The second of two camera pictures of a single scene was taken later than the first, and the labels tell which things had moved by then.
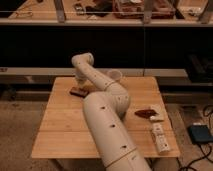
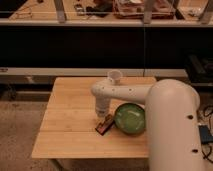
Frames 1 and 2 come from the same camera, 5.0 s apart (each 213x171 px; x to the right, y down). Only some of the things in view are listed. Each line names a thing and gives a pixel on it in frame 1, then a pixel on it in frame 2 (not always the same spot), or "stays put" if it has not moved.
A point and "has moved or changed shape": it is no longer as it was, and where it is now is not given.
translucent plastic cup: [114, 74] stays put
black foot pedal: [200, 133] stays put
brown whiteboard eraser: [79, 92] has moved or changed shape
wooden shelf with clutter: [107, 12] stays put
